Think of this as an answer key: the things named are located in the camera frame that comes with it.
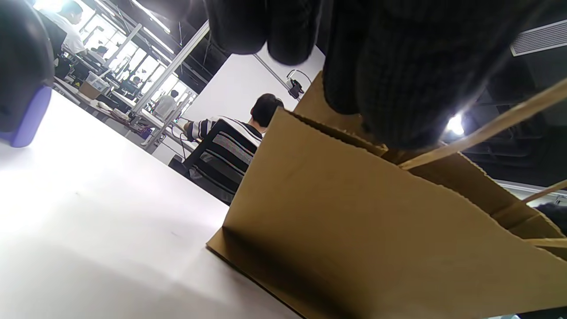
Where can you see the black barcode scanner blue trim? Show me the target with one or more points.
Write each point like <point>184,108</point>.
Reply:
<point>22,66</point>

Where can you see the black camera on frame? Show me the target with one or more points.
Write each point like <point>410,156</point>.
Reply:
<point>294,87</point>

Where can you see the brown paper bag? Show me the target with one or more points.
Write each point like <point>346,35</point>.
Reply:
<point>354,230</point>

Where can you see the person's right hand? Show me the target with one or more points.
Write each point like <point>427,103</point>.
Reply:
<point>556,217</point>

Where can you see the person's left hand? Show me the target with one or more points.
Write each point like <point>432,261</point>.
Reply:
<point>398,66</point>

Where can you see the aluminium frame rig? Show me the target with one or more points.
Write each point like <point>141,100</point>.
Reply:
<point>172,66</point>

